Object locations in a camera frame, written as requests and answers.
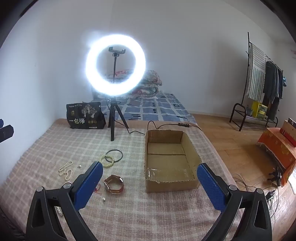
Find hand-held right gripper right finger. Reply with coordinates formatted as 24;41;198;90
196;163;273;241

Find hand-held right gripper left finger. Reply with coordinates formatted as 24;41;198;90
26;161;104;241

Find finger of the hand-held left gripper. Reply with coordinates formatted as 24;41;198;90
0;119;14;143

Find pale green bead bracelet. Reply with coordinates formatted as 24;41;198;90
100;155;115;168

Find brown strap wristwatch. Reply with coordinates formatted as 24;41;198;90
103;175;124;193

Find pearl necklace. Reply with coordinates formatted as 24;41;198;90
58;160;74;182

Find black bangle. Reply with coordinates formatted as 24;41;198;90
105;149;123;163

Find plaid blanket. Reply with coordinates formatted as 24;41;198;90
0;118;238;241

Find black tripod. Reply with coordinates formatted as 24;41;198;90
107;96;129;142

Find black printed bag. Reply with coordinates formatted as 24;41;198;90
66;101;106;129

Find black clamp stand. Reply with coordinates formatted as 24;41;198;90
268;167;283;187

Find orange covered side table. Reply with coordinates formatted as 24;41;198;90
257;127;296;187

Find black metal shoe rack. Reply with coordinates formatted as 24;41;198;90
229;103;278;132

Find blue patterned bedsheet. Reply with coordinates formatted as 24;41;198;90
92;92;197;124

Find yellow box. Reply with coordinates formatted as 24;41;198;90
252;101;268;120

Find cardboard box with red strip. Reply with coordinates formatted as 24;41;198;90
280;118;296;147

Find folded floral quilt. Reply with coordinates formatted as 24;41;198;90
105;70;163;98

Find dark hanging clothes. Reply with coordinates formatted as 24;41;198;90
262;61;284;121

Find black phone holder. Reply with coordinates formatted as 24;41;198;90
109;46;126;84

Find striped towel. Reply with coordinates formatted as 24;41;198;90
245;44;267;103

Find black clothes rack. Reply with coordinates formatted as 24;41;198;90
240;32;285;122

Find floor cables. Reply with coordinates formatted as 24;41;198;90
233;174;281;218

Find black ring light cable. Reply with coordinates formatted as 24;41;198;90
114;120;202;135

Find white ring light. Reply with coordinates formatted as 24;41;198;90
82;32;148;96

